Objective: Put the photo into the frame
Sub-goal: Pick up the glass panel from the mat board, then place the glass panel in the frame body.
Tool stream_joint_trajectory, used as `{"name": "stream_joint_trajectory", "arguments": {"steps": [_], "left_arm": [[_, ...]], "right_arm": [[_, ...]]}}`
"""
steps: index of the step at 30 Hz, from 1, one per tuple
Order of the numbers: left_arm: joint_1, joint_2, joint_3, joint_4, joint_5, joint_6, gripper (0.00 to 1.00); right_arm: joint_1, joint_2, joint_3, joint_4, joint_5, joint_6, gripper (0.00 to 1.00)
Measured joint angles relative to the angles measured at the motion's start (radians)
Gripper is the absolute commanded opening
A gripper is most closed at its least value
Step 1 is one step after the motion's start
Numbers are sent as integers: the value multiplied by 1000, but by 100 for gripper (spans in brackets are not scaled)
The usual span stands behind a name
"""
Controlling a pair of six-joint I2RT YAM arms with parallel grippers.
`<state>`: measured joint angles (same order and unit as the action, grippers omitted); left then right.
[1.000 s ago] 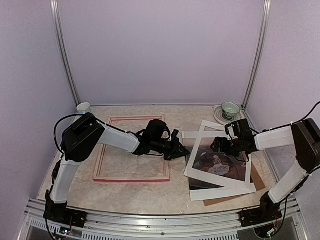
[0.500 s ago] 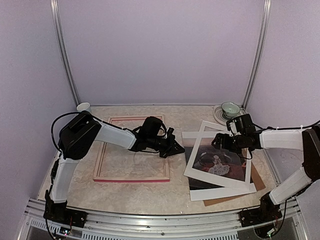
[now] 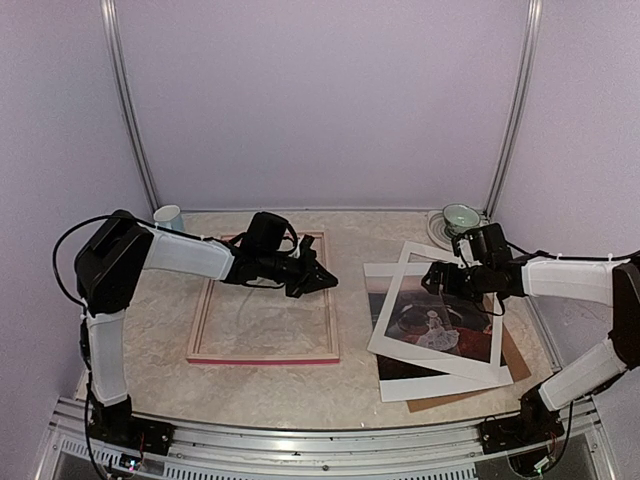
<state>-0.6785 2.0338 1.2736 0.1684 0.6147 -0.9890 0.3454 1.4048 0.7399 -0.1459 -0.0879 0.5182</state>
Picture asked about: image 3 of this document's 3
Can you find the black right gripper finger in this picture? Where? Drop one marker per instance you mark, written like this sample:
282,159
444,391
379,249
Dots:
441,269
432,281

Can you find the aluminium post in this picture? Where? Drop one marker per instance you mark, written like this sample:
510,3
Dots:
525,68
118,64

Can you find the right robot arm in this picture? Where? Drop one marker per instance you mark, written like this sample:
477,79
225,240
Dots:
570,291

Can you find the pink wooden picture frame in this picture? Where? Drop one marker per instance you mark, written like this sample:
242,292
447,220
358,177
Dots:
244,326

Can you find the white mat board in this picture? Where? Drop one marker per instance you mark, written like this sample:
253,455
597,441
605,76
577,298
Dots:
435,330

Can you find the aluminium front rail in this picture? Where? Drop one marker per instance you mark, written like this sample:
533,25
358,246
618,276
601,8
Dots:
200,450

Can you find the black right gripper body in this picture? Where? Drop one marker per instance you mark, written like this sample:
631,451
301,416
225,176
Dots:
471,287

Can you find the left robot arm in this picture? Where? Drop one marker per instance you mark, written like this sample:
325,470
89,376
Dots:
109,266

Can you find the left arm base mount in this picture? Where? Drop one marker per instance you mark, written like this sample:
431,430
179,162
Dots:
140,434

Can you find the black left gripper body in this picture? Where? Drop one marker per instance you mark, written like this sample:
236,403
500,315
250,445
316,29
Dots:
282,270

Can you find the white paper cup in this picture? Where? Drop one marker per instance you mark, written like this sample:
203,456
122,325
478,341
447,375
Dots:
170,217

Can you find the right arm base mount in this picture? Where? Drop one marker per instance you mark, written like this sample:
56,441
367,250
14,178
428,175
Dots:
508,433

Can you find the right aluminium post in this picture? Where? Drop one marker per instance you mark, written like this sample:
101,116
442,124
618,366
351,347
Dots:
525,68

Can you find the left aluminium post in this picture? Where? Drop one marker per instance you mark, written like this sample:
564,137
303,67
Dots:
118,64

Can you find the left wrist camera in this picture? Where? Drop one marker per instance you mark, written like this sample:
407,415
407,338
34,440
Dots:
266,232

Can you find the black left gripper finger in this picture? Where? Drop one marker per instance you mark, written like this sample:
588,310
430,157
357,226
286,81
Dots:
306,249
310,281

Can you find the green teacup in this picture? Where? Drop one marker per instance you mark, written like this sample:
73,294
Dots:
459,218

